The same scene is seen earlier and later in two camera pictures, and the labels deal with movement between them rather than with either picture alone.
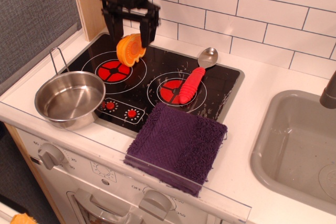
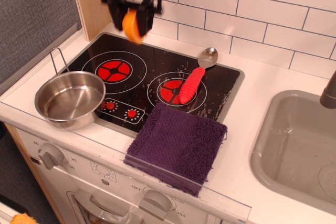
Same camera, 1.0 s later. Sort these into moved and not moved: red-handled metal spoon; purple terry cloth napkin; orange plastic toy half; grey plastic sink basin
Moved: orange plastic toy half
Not moved: grey plastic sink basin; red-handled metal spoon; purple terry cloth napkin
